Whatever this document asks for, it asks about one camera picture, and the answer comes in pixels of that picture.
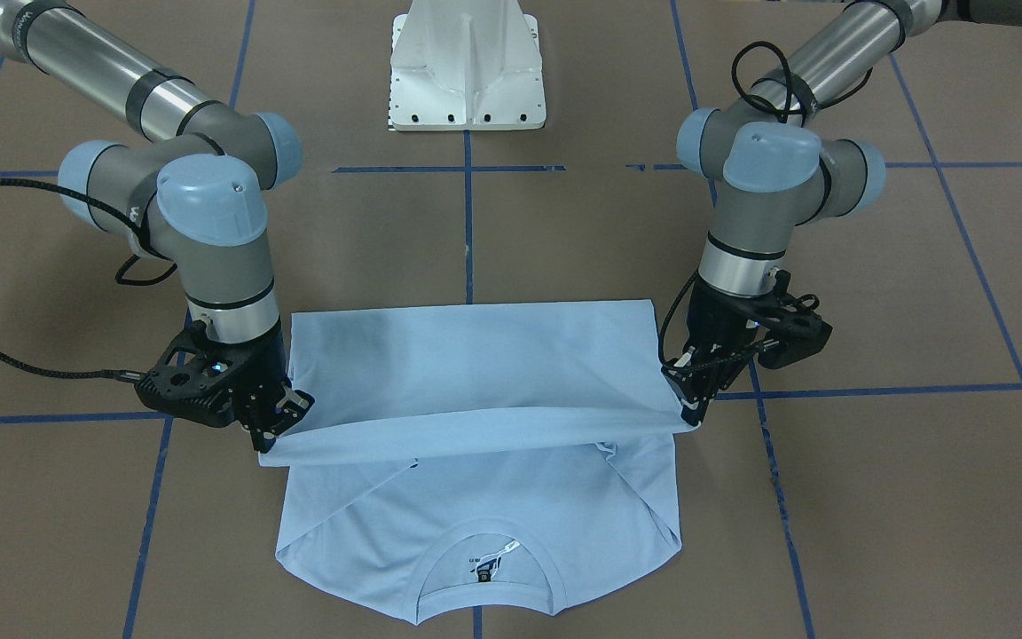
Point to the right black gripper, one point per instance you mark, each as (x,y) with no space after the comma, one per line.
(270,366)

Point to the light blue t-shirt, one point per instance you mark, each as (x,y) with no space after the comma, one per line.
(497,454)

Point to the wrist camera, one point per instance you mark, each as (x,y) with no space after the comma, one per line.
(794,328)
(190,379)

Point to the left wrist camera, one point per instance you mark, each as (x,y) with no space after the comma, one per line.
(794,328)

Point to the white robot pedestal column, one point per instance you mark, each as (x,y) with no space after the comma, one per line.
(466,65)

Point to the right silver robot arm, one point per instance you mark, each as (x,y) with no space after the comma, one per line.
(193,197)

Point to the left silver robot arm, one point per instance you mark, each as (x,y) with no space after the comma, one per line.
(774,174)

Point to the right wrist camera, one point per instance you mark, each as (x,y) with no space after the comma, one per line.
(190,379)

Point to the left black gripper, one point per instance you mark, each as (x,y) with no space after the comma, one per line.
(708,321)

